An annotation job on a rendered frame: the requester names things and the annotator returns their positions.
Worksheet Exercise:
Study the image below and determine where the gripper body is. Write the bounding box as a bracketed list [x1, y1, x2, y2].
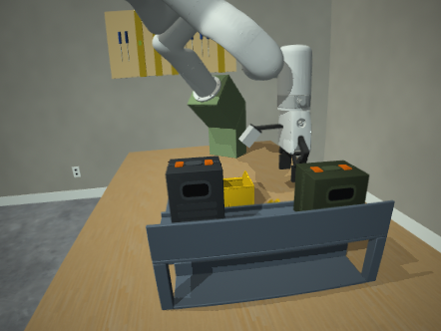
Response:
[277, 107, 311, 155]

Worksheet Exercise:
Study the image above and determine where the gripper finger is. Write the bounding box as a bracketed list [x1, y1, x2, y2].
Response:
[278, 147, 291, 169]
[290, 136, 309, 182]

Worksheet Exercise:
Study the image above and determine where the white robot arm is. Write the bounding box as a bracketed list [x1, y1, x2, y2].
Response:
[126, 0, 312, 109]

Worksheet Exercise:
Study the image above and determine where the dark grey case with handle slot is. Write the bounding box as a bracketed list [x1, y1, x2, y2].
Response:
[166, 156, 224, 223]

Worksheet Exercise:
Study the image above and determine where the dark green case with orange latches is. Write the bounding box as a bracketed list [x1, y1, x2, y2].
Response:
[293, 161, 369, 211]

